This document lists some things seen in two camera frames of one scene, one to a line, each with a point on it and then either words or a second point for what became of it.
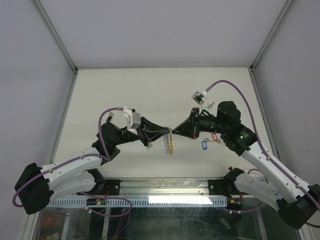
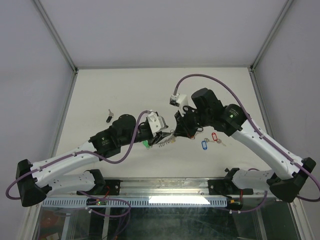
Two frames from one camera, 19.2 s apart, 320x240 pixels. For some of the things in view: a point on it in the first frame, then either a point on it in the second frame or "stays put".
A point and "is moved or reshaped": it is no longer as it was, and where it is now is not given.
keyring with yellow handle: [168, 142] is moved or reshaped
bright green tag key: [150, 146] stays put
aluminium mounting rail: [171, 187] stays put
